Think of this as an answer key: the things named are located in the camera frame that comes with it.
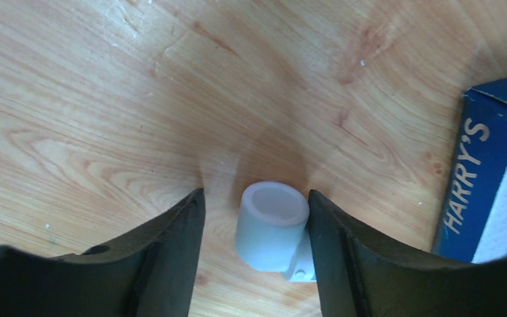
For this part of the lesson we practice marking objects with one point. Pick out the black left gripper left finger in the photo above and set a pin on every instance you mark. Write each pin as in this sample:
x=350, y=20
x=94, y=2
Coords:
x=148, y=271

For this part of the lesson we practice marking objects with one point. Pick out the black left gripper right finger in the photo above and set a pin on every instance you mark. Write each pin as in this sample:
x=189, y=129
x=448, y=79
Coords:
x=361, y=271

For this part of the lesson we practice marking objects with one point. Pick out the white plastic pipe elbow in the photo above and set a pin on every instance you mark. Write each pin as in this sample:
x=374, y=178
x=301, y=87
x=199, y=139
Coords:
x=271, y=233

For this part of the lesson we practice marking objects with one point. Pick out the blue grey razor box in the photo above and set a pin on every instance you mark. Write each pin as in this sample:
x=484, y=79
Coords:
x=473, y=222

